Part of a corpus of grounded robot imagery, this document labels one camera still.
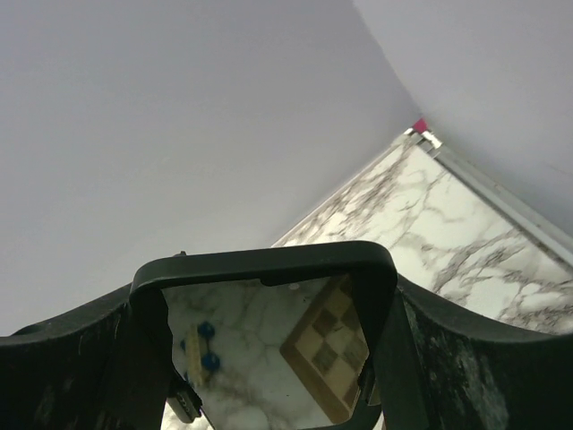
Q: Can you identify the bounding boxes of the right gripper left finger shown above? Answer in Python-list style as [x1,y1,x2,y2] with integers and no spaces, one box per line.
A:
[0,286,174,430]

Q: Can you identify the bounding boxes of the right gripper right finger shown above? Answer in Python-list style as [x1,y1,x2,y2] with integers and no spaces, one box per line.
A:
[374,281,572,429]

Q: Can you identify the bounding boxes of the black phone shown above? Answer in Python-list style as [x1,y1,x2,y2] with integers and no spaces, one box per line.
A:
[129,241,398,429]

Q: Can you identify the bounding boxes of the aluminium frame rail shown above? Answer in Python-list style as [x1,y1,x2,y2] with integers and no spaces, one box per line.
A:
[404,120,572,265]

